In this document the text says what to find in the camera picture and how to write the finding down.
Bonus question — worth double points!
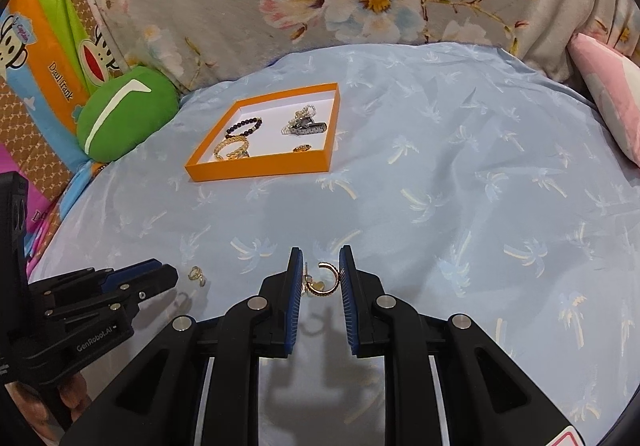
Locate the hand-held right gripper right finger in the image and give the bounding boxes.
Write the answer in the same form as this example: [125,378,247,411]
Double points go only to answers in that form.
[338,245,577,446]

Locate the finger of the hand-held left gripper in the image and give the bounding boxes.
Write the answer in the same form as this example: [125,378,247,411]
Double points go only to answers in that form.
[29,259,165,300]
[49,264,180,323]

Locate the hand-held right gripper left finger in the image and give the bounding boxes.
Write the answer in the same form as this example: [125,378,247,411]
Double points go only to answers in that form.
[60,246,306,446]

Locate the gold hoop earring with post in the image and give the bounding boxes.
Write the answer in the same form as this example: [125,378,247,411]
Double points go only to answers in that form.
[303,263,335,299]

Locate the orange cardboard box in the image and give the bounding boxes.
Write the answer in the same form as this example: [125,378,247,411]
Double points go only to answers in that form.
[184,82,341,183]

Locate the gold chain bracelet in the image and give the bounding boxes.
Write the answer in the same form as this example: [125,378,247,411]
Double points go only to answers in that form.
[214,136,249,161]

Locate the silver watch green dial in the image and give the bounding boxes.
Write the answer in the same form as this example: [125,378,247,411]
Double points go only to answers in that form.
[290,121,329,137]

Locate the black bead bracelet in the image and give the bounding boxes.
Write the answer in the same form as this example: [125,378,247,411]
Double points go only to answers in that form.
[224,117,263,139]

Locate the pearl bracelet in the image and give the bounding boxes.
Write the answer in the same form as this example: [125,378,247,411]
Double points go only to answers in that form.
[280,103,319,135]

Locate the person's left hand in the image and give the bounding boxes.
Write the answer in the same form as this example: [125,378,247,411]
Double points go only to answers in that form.
[5,371,92,446]

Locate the green round pillow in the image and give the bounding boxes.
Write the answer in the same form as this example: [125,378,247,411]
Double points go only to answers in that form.
[76,66,181,163]

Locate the colourful monkey print cushion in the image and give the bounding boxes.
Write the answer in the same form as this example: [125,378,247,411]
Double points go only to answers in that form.
[0,0,132,277]

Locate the grey floral blanket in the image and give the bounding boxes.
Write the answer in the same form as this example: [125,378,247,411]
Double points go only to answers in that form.
[75,0,640,94]

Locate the pink cartoon pillow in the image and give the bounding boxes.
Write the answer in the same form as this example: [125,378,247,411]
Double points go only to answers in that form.
[567,32,640,163]

